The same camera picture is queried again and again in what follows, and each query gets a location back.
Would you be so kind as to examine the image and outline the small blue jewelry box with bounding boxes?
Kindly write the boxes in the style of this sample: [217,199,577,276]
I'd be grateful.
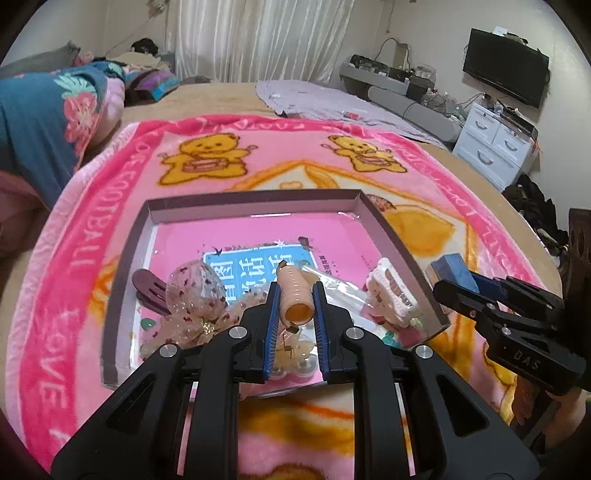
[425,253,480,293]

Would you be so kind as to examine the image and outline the white pink claw clip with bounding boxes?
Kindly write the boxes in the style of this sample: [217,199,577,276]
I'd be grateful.
[366,257,422,329]

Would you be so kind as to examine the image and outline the sheer butterfly bow clip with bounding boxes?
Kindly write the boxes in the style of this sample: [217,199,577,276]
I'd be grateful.
[139,260,270,359]

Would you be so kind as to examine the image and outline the maroon hair clip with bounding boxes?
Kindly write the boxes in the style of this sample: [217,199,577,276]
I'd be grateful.
[131,269,170,316]

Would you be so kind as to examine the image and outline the clear plastic zip bag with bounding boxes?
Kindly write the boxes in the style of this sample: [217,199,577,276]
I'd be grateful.
[297,261,373,321]

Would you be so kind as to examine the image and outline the pearl earrings pair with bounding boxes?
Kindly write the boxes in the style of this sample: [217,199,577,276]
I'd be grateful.
[270,338,318,380]

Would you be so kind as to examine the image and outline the peach spiral hair tie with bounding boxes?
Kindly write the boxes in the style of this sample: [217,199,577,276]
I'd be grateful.
[275,260,317,326]

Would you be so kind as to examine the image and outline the person's right hand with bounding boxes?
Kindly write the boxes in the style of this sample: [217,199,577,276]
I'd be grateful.
[510,375,590,458]

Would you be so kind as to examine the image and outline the pile of dark clothes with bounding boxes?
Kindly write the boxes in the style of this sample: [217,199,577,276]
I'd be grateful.
[502,174,569,256]

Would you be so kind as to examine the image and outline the white drawer cabinet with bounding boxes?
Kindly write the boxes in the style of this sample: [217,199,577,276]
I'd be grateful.
[453,104,535,191]

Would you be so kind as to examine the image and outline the pink bear fleece blanket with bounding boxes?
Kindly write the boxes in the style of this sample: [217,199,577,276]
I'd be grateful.
[6,115,551,479]

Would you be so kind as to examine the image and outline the shallow cardboard box tray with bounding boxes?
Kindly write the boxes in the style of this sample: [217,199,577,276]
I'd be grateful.
[100,189,450,389]

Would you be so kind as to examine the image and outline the black flat television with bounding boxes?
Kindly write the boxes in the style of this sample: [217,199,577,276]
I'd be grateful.
[463,29,550,108]

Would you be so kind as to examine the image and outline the lilac bed sheet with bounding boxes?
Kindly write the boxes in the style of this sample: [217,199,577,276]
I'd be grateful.
[256,80,446,149]

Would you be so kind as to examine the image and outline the white pleated curtain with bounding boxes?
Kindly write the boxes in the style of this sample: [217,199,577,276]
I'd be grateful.
[175,0,355,83]

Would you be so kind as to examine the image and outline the blue floral quilt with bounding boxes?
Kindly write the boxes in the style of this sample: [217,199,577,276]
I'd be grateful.
[1,61,125,208]

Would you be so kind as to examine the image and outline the purple striped pillow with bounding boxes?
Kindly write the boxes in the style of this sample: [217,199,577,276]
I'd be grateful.
[125,69,180,106]

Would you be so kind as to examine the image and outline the grey upholstered headboard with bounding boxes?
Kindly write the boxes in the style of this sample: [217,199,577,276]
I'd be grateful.
[0,41,80,80]

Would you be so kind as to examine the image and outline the grey wall shelf desk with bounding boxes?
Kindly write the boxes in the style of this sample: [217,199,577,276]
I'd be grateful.
[339,54,464,144]

